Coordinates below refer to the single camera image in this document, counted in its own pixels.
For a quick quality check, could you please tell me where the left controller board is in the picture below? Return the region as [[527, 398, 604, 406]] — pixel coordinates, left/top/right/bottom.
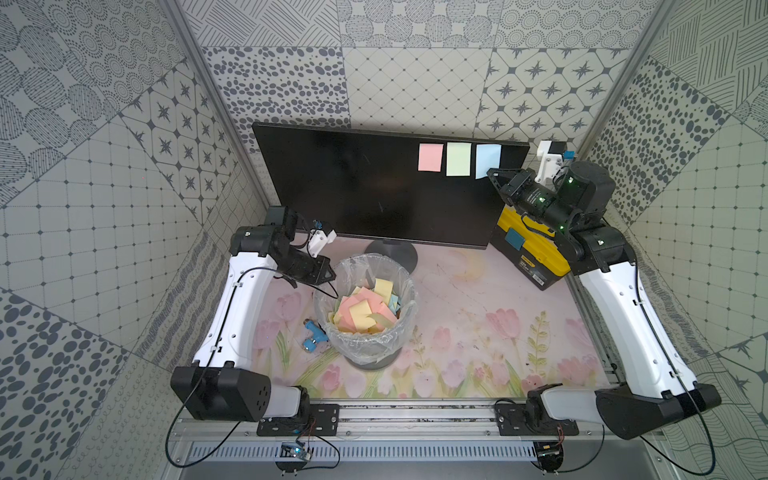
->
[[275, 442, 313, 474]]

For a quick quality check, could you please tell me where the yellow black toolbox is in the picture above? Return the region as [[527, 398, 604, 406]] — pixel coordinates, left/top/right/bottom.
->
[[490, 207, 571, 291]]

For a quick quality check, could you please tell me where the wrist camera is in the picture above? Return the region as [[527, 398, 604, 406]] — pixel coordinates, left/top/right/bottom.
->
[[306, 220, 337, 258], [535, 140, 575, 187]]

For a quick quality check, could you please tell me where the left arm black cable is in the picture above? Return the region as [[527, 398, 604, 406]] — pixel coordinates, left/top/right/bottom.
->
[[164, 265, 341, 470]]

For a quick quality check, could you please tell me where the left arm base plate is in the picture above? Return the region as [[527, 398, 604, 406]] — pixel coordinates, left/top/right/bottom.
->
[[257, 403, 340, 437]]

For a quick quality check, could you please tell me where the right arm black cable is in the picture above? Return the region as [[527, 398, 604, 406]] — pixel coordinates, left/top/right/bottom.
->
[[530, 251, 718, 477]]

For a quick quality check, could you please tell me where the blue sticky note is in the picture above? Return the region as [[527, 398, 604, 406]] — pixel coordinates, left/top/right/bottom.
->
[[475, 144, 502, 180]]

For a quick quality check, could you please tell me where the round grey monitor stand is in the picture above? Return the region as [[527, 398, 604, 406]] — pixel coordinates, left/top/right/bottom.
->
[[365, 239, 418, 273]]

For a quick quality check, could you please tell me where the clear plastic bin liner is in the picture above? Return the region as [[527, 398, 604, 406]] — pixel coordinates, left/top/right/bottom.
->
[[323, 252, 419, 364]]

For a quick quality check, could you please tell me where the black computer monitor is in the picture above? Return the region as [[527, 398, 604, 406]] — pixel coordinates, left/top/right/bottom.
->
[[252, 122, 505, 249]]

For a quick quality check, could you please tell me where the right controller board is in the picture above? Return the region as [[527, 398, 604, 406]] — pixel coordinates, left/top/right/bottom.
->
[[532, 442, 564, 473]]

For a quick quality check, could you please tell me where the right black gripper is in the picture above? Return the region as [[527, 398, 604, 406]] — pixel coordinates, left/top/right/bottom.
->
[[489, 167, 577, 235]]

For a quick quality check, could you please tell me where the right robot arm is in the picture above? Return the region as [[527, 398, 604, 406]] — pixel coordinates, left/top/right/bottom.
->
[[487, 161, 722, 440]]

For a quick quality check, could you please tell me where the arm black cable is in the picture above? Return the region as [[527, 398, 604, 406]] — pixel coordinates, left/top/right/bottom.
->
[[164, 265, 341, 470], [530, 251, 718, 477]]

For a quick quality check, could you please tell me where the controller board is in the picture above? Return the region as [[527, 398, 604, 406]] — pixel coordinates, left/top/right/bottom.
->
[[532, 442, 564, 473], [275, 442, 313, 474]]

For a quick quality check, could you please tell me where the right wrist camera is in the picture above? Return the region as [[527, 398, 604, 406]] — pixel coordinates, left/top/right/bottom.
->
[[535, 140, 575, 187]]

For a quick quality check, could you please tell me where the pink sticky note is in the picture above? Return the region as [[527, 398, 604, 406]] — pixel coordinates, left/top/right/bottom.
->
[[417, 143, 444, 172]]

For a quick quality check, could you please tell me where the pile of discarded sticky notes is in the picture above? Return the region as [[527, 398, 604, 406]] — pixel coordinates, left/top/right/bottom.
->
[[326, 278, 401, 334]]

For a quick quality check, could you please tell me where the blue tape dispenser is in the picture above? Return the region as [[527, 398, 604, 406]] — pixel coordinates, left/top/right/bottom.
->
[[302, 319, 329, 354]]

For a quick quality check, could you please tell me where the aluminium mounting rail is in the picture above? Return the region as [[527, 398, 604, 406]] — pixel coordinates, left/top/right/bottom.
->
[[170, 398, 667, 443]]

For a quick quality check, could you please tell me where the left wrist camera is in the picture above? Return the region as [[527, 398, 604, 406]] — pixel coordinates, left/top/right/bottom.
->
[[306, 220, 337, 258]]

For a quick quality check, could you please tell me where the green sticky note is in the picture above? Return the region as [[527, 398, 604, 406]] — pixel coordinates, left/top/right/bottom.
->
[[446, 142, 472, 177]]

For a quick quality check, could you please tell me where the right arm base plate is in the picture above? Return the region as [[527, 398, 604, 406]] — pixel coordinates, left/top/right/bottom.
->
[[493, 399, 580, 438]]

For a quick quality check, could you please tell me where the mesh waste bin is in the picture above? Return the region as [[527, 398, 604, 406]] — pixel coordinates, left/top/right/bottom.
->
[[326, 257, 415, 370]]

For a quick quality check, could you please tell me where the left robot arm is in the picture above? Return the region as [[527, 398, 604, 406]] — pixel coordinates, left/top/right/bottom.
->
[[170, 206, 336, 428]]

